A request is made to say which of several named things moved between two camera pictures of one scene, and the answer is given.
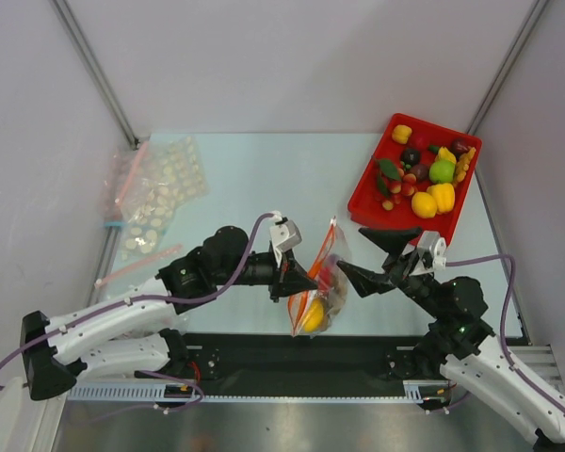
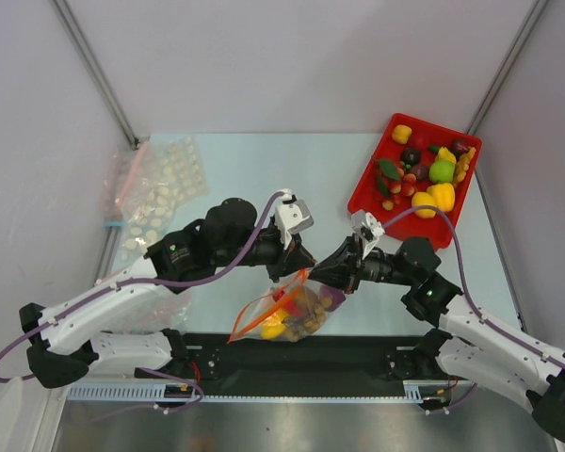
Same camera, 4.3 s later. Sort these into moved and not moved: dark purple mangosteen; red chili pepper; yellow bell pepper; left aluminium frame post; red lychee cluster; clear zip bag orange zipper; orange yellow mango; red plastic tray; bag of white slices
Moved: orange yellow mango; red chili pepper; clear zip bag orange zipper
Not moved: dark purple mangosteen; bag of white slices; red plastic tray; yellow bell pepper; left aluminium frame post; red lychee cluster
